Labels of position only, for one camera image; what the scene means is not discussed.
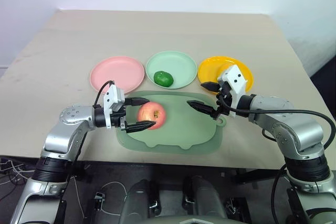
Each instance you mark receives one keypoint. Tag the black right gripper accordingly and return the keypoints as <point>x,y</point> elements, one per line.
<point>226,102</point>

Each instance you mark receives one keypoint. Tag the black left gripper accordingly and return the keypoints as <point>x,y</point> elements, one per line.
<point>118,119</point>

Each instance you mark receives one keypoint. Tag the red apple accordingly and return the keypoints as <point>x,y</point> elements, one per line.
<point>151,116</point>

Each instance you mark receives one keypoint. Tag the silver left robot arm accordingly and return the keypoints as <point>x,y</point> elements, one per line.
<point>67,132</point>

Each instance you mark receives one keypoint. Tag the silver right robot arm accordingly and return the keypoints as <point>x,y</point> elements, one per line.
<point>294,129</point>

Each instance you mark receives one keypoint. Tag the yellow plate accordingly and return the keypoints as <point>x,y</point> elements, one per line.
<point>212,69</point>

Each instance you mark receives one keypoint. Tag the light green plate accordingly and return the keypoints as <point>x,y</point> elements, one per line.
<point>172,68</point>

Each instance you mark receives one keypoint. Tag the pink plate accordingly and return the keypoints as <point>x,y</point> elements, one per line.
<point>117,74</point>

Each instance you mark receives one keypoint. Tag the green silicone mat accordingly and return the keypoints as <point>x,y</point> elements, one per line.
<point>181,129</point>

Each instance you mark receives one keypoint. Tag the green bell pepper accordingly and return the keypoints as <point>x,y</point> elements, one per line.
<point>163,78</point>

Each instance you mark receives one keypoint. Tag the dark grey rounded shape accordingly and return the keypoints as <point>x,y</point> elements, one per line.
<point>204,200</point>
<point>137,203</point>

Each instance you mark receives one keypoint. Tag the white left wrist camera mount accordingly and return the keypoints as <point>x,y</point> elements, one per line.
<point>111,98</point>

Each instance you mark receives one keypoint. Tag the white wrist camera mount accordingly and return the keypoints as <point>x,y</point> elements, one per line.
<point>111,98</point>
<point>236,78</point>

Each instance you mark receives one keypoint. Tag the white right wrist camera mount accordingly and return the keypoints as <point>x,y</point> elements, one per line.
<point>236,78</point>

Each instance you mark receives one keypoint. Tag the black table frame bar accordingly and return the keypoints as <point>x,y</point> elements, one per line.
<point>258,175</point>

